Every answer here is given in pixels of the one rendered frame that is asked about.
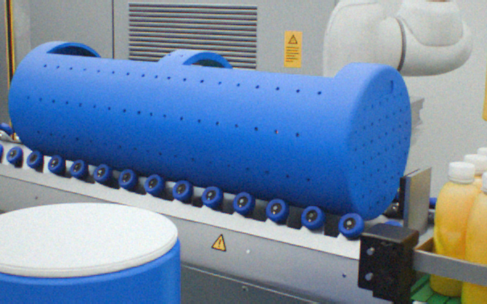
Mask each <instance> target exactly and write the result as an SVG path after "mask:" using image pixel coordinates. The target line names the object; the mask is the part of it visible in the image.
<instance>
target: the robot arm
mask: <svg viewBox="0 0 487 304"><path fill-rule="evenodd" d="M472 50H473V35H472V32H471V29H470V27H469V26H468V25H467V24H466V22H465V21H464V20H462V18H461V17H460V7H459V5H458V4H457V1H456V0H404V1H403V2H402V5H401V7H400V10H399V12H398V14H396V16H395V17H390V16H386V8H385V7H384V6H383V5H382V4H381V3H380V2H377V1H375V0H343V1H340V2H339V3H338V4H337V6H336V7H335V8H334V10H332V12H331V14H330V17H329V19H328V23H327V26H326V31H325V35H324V50H323V74H324V77H328V78H334V77H335V76H336V74H337V73H338V72H339V71H340V70H341V69H342V68H343V67H344V66H346V65H348V64H351V63H367V64H387V65H390V66H392V67H394V68H396V69H397V70H398V71H399V72H400V75H401V76H406V77H421V76H438V75H442V74H446V73H449V72H452V71H455V69H457V68H459V67H461V66H462V65H463V64H465V63H466V62H467V61H468V59H469V57H470V55H471V54H472Z"/></svg>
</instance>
